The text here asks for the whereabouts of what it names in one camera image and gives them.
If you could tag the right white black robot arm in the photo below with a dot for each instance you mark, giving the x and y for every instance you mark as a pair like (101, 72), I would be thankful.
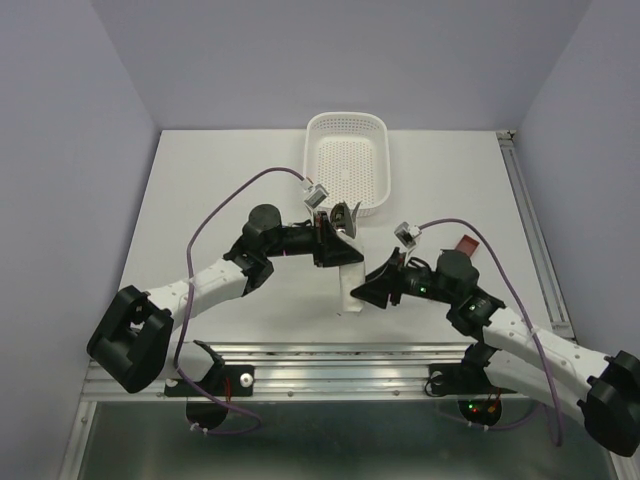
(597, 389)

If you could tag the white paper napkin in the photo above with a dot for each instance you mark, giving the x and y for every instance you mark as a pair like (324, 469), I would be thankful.
(352, 275)

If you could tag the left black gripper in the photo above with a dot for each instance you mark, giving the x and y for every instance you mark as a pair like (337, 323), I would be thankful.
(327, 247)

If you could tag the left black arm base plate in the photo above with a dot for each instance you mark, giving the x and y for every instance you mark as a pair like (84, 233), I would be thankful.
(213, 404)

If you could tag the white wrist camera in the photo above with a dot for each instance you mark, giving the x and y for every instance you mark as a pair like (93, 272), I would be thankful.
(314, 194)
(408, 235)

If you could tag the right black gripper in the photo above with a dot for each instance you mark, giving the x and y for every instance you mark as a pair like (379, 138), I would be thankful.
(390, 279)

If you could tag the green handled spoon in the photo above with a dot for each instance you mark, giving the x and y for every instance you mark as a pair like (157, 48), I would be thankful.
(341, 219)

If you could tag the white perforated plastic basket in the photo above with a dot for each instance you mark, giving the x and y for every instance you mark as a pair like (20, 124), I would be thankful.
(348, 154)

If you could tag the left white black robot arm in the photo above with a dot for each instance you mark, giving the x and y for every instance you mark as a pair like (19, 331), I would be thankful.
(132, 341)

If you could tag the aluminium rail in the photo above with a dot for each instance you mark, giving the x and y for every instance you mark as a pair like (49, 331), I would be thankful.
(335, 371)
(551, 291)

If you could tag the aluminium front rail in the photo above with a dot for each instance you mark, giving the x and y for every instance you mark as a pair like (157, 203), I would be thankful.
(335, 371)

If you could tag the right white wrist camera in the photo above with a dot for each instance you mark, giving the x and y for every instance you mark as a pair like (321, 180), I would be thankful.
(408, 235)

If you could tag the aluminium right side rail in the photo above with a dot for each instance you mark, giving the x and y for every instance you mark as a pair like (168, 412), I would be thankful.
(551, 291)

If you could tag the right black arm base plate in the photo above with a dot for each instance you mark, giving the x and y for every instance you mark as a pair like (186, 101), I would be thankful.
(479, 402)

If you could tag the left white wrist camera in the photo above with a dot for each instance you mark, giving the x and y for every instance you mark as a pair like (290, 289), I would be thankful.
(314, 194)

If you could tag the red plastic utensil tray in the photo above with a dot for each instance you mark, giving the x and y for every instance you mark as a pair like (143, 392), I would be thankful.
(467, 245)

